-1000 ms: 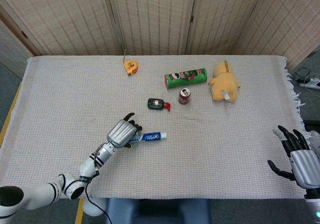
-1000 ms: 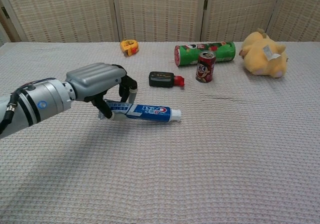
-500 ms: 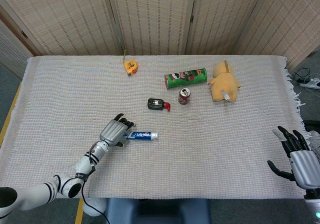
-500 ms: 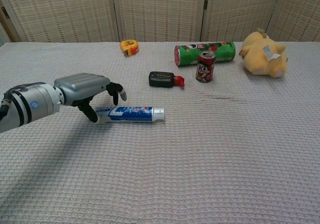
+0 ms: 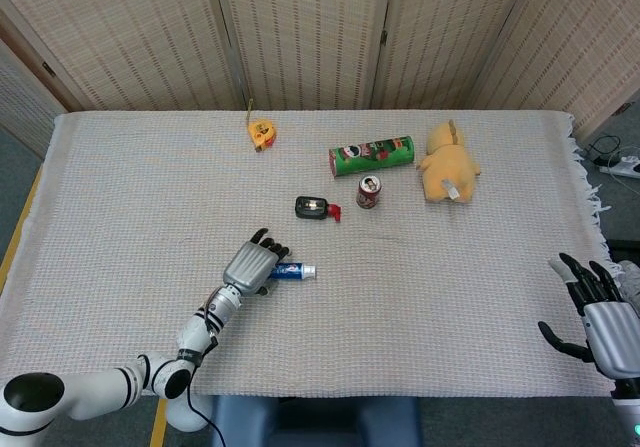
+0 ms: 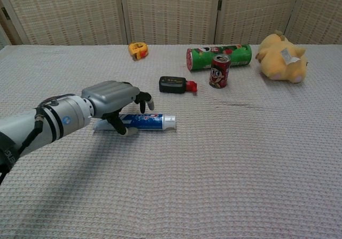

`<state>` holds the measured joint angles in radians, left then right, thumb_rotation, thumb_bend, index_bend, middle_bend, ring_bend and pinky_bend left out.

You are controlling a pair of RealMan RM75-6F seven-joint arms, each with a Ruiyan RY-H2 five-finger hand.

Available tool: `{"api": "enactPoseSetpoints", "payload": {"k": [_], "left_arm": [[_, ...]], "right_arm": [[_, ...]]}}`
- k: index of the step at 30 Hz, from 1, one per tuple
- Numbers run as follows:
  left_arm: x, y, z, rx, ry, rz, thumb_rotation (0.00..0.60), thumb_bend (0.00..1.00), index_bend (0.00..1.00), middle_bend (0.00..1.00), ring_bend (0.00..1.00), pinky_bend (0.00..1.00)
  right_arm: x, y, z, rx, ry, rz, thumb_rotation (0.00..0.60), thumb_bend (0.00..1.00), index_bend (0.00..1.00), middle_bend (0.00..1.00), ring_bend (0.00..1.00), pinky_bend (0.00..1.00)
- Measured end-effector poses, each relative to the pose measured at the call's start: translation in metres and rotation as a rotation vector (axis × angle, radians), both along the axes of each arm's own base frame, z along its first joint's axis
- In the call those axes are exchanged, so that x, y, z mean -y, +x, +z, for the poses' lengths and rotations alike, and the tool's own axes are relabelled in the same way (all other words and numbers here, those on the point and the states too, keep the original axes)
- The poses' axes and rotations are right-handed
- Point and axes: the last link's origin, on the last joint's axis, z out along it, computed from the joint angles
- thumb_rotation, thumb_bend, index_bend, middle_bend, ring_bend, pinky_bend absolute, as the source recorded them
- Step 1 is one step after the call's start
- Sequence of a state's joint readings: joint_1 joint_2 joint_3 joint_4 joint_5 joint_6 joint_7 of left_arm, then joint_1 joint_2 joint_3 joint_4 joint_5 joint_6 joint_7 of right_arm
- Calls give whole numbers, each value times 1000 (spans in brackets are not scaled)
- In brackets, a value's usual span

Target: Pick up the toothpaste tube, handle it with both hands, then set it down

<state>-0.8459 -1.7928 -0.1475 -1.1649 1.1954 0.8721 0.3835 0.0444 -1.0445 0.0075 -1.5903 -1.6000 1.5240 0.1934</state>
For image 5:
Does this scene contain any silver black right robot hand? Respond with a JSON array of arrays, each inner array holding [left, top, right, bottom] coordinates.
[[537, 252, 640, 381]]

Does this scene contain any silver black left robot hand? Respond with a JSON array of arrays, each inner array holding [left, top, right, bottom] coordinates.
[[222, 228, 291, 298]]

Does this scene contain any blue toothpaste tube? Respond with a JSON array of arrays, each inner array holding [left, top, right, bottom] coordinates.
[[269, 260, 318, 281]]

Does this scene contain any black bottle red cap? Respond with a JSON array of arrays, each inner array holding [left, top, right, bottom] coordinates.
[[294, 195, 344, 223]]

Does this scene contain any yellow tape measure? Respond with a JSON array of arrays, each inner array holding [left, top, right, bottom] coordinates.
[[247, 99, 277, 154]]

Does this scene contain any red cartoon drink can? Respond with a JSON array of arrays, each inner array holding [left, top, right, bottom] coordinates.
[[355, 174, 384, 211]]

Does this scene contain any beige woven tablecloth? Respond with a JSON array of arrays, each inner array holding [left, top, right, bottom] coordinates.
[[0, 110, 614, 399]]

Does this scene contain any green chips can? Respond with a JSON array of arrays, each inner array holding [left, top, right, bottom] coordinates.
[[328, 135, 416, 178]]

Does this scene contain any white power strip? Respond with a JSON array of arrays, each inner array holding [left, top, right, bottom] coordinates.
[[599, 154, 640, 178]]

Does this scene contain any yellow plush toy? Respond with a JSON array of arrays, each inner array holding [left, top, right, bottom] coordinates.
[[416, 119, 482, 206]]

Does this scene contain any woven folding screen panel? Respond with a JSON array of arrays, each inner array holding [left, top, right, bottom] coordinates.
[[467, 0, 640, 138], [0, 41, 56, 158], [212, 0, 396, 111], [0, 0, 236, 113], [372, 0, 544, 111]]

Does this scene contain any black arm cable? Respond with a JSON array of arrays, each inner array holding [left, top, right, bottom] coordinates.
[[185, 366, 227, 447]]

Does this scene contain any black floor cable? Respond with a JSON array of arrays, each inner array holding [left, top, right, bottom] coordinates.
[[584, 134, 624, 164]]

